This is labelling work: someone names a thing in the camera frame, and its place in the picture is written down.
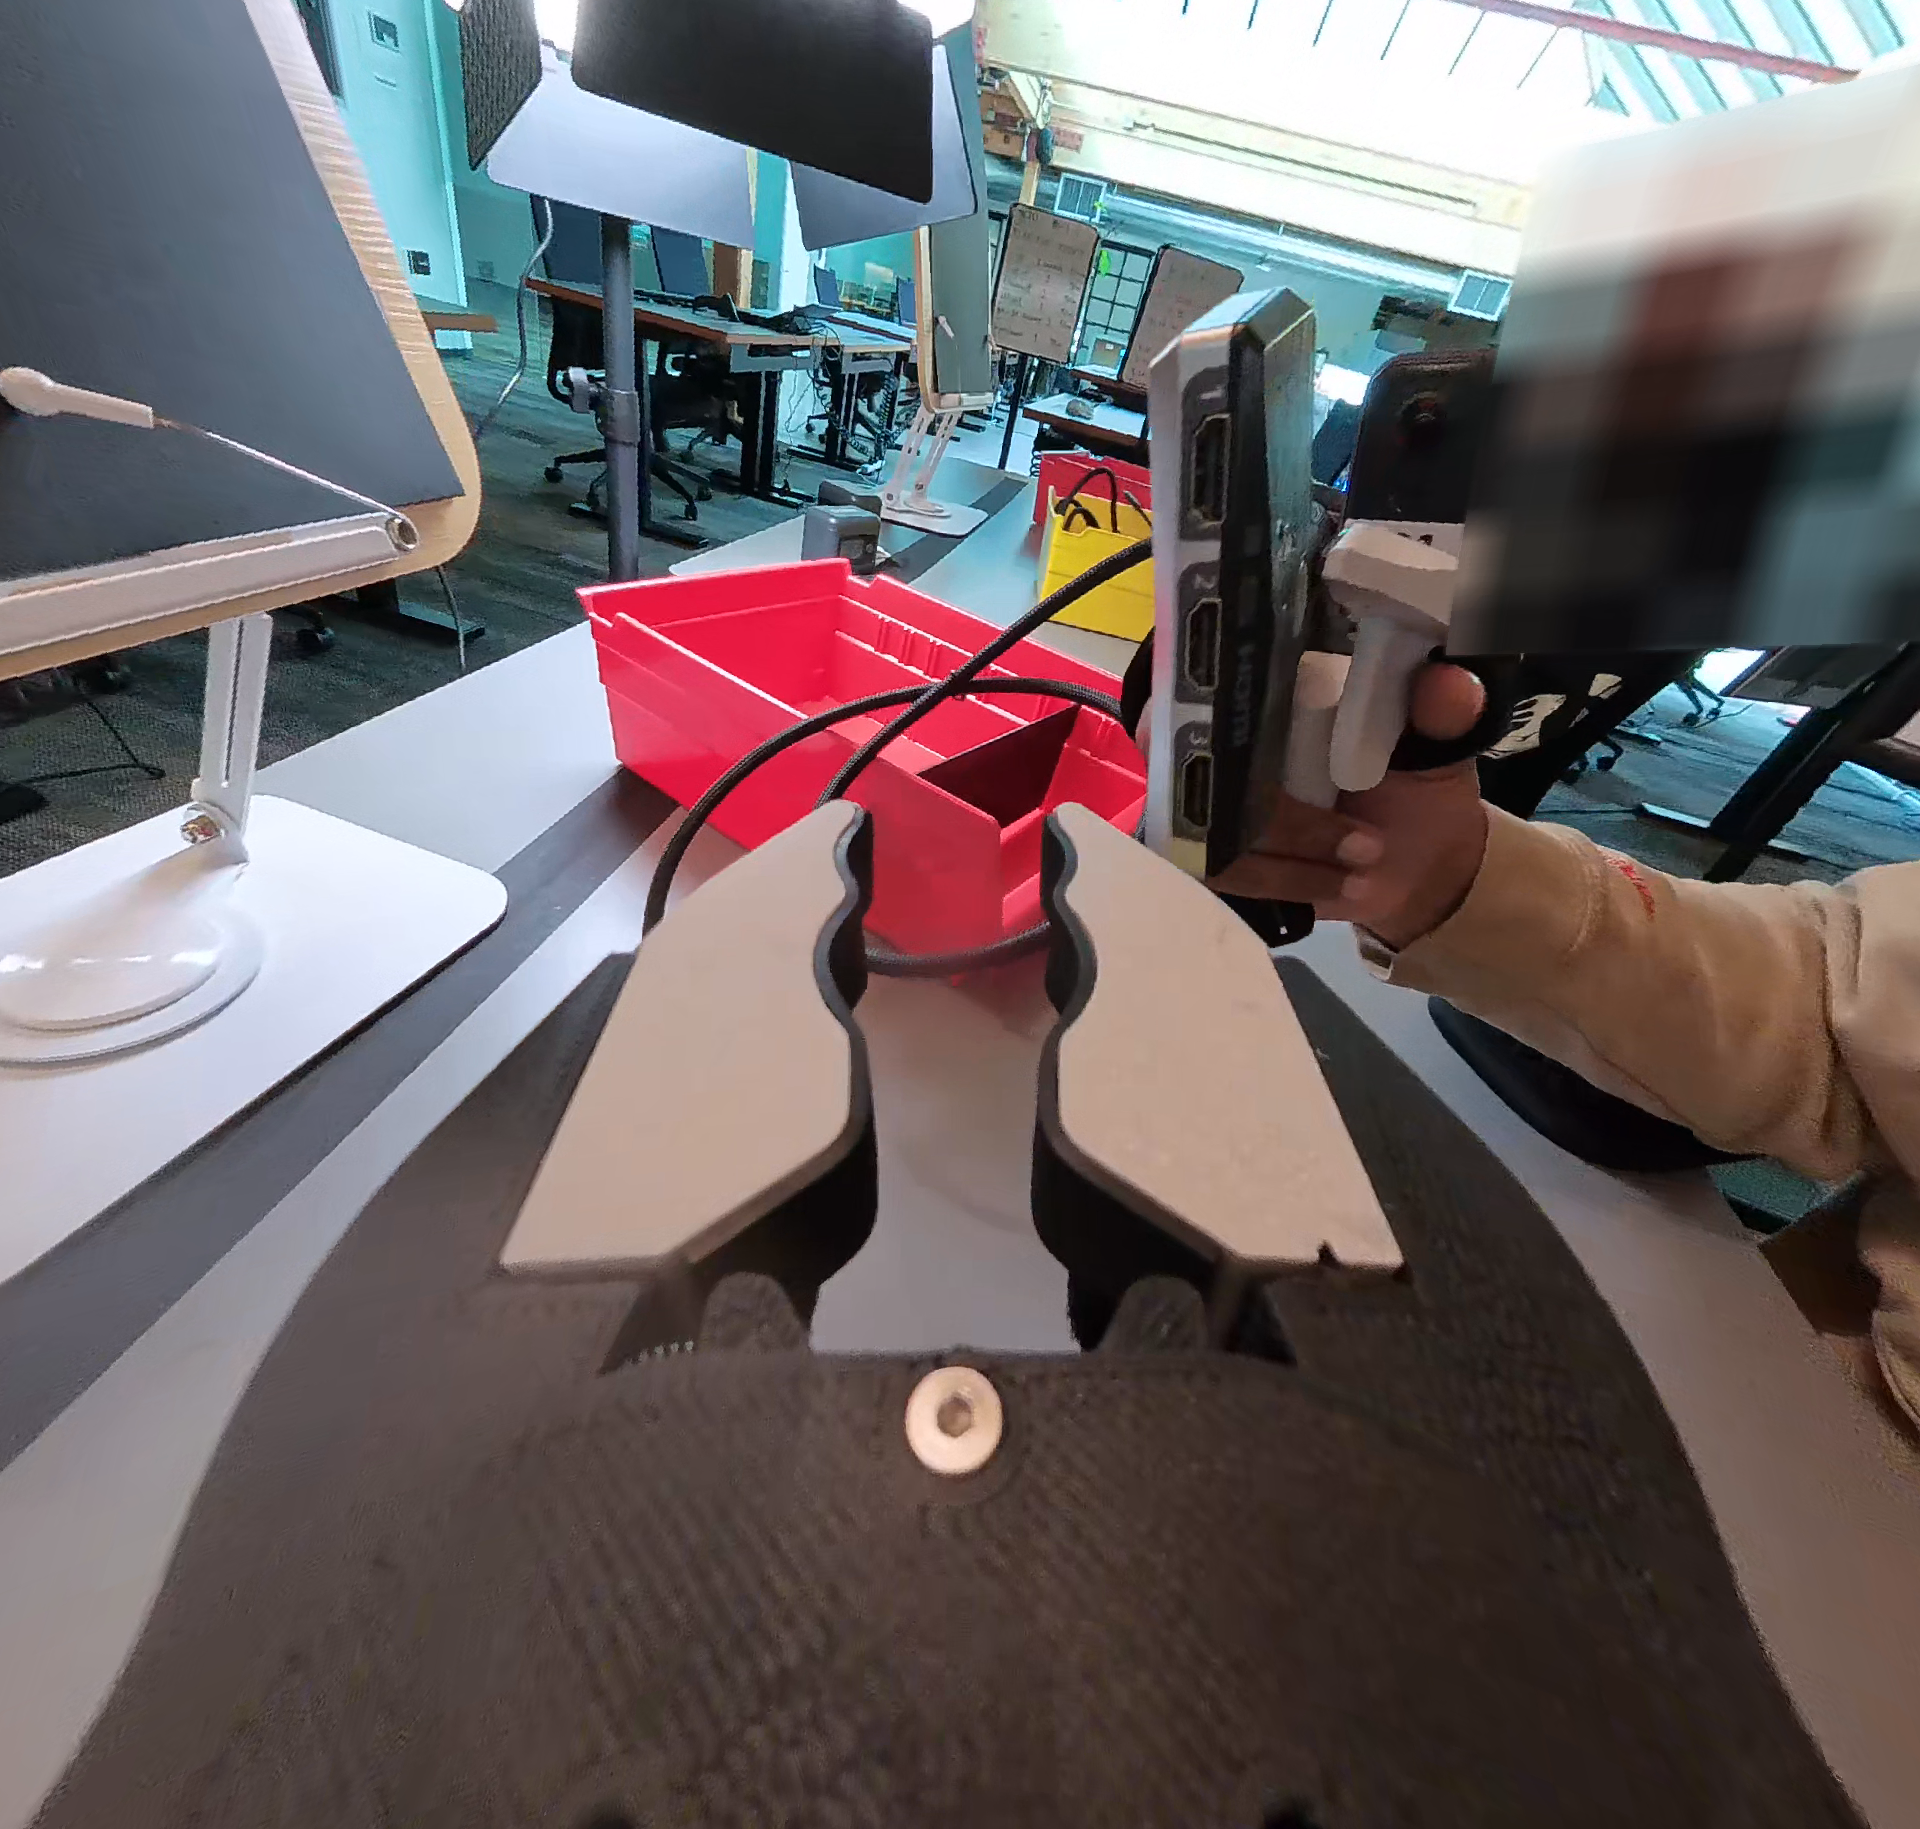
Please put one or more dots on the person's right forearm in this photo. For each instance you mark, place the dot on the person's right forearm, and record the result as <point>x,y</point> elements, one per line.
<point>1650,960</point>

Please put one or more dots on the person's beige hoodie torso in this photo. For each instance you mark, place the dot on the person's beige hoodie torso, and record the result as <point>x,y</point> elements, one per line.
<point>1891,1305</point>

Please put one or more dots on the black bin divider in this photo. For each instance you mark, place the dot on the black bin divider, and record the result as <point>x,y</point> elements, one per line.
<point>1006,773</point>

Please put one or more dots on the person's right hand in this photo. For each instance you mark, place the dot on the person's right hand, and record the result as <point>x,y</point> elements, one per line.
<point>1396,856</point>

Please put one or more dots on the studio light panel on stand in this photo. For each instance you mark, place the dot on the studio light panel on stand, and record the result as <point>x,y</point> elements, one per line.
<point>750,59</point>

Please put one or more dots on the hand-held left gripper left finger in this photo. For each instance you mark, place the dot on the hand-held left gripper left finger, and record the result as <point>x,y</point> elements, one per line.
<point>690,1080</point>

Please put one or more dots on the grey portable power station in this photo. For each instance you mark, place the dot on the grey portable power station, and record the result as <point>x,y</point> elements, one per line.
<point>840,537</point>

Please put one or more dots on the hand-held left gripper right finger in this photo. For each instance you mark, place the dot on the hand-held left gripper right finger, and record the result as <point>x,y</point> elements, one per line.
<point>1216,1080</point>

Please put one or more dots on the yellow plastic bin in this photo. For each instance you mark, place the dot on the yellow plastic bin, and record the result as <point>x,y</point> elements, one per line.
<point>1088,586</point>

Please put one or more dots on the black silver hdmi switch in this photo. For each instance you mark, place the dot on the black silver hdmi switch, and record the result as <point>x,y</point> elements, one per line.
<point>1256,509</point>

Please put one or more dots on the black chair armrest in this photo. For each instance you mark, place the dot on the black chair armrest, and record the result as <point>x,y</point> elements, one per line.
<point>1560,1111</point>

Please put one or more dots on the whiteboard on stand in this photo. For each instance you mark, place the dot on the whiteboard on stand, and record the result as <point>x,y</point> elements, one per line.
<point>1043,278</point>
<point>1186,313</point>

